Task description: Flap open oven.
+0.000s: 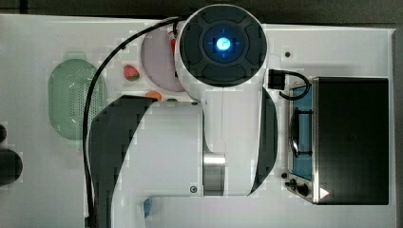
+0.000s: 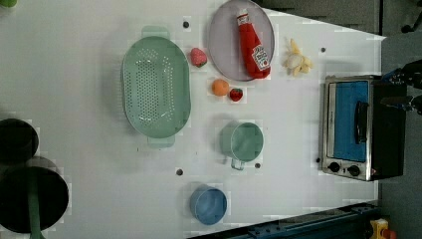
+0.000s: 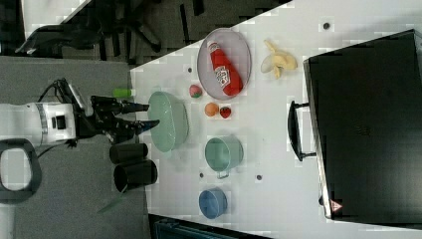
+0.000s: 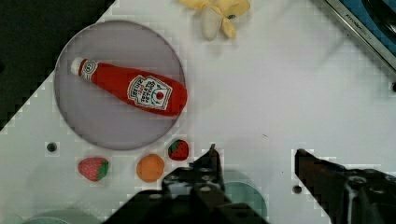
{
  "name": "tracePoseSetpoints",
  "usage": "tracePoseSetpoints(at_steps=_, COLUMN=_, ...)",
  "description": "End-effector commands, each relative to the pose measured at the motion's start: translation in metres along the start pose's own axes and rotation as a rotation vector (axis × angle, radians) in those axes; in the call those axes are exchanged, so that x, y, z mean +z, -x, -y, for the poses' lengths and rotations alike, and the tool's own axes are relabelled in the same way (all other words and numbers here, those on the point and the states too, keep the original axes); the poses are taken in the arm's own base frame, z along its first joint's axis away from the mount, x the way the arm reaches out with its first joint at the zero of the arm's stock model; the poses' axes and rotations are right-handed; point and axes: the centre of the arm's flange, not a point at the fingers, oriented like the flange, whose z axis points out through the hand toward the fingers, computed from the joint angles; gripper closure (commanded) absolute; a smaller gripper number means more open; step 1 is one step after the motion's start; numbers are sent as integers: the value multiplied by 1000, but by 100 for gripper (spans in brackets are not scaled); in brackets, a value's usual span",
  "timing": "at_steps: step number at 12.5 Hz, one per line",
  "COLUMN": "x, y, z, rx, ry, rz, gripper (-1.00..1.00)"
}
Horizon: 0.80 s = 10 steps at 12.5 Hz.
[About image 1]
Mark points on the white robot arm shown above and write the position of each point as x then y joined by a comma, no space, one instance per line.
220,141

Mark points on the toy orange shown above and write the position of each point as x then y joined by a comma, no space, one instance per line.
154,95

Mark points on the pale pink plate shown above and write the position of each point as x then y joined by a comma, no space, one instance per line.
158,60

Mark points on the red ketchup bottle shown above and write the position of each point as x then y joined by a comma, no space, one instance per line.
172,38

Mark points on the blue object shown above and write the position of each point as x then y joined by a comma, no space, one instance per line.
147,207

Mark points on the green perforated basket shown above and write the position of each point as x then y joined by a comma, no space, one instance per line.
68,85

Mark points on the black round object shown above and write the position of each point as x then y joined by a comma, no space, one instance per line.
11,164

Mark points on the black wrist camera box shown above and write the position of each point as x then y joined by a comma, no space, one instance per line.
276,79

